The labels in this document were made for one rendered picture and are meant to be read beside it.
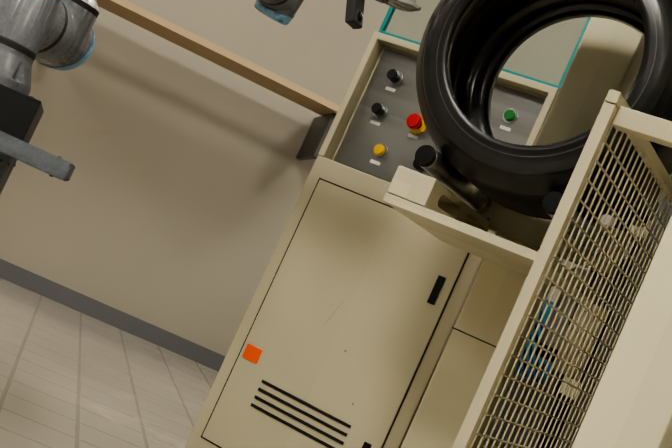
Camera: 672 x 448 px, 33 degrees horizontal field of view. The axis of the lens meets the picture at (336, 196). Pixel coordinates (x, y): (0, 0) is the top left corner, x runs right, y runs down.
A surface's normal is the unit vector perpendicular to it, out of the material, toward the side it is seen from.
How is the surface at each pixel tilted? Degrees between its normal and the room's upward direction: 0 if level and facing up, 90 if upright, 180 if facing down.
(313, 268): 90
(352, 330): 90
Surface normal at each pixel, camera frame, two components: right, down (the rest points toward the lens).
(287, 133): 0.22, 0.01
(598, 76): -0.41, -0.26
